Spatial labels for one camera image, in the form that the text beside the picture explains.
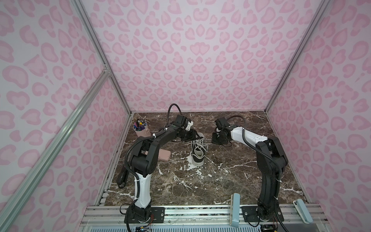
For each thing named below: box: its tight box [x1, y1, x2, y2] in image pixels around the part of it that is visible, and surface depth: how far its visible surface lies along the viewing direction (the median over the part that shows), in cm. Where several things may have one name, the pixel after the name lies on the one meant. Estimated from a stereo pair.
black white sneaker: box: [191, 132, 209, 167], surface depth 93 cm
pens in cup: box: [133, 118, 148, 132], surface depth 97 cm
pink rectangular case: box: [157, 148, 172, 161], surface depth 95 cm
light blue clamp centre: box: [229, 192, 241, 229], surface depth 72 cm
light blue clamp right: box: [292, 198, 314, 224], surface depth 73 cm
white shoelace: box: [182, 137, 214, 159], surface depth 94 cm
